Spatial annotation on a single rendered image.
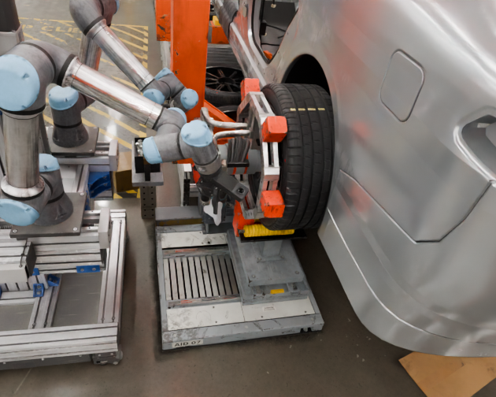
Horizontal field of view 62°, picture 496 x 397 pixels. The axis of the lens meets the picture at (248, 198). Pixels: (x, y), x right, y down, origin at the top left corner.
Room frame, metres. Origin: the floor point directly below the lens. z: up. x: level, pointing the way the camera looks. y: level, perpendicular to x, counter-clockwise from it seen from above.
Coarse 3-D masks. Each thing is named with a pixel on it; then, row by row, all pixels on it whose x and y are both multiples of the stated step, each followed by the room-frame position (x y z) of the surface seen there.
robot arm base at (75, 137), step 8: (56, 128) 1.47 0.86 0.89; (64, 128) 1.46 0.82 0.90; (72, 128) 1.48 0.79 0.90; (80, 128) 1.51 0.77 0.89; (56, 136) 1.47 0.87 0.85; (64, 136) 1.45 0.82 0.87; (72, 136) 1.47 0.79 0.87; (80, 136) 1.50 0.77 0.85; (56, 144) 1.45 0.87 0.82; (64, 144) 1.45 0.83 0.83; (72, 144) 1.46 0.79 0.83; (80, 144) 1.48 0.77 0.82
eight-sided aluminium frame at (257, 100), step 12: (252, 96) 1.60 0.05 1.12; (264, 96) 1.62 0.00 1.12; (240, 108) 1.75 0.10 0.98; (252, 108) 1.56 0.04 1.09; (264, 108) 1.55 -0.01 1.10; (240, 120) 1.76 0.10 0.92; (264, 120) 1.43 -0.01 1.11; (264, 144) 1.36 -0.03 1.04; (276, 144) 1.38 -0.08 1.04; (264, 156) 1.33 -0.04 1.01; (276, 156) 1.35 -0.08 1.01; (264, 168) 1.30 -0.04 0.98; (276, 168) 1.31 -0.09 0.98; (264, 180) 1.28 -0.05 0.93; (276, 180) 1.30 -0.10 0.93; (240, 204) 1.53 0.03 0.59; (252, 204) 1.51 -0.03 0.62; (252, 216) 1.34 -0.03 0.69
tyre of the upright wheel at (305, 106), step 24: (288, 96) 1.54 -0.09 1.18; (312, 96) 1.58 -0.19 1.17; (288, 120) 1.42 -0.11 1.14; (312, 120) 1.45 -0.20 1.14; (288, 144) 1.35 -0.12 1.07; (312, 144) 1.37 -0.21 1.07; (288, 168) 1.30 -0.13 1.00; (312, 168) 1.32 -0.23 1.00; (288, 192) 1.27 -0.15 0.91; (312, 192) 1.29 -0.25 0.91; (288, 216) 1.27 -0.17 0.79; (312, 216) 1.31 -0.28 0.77
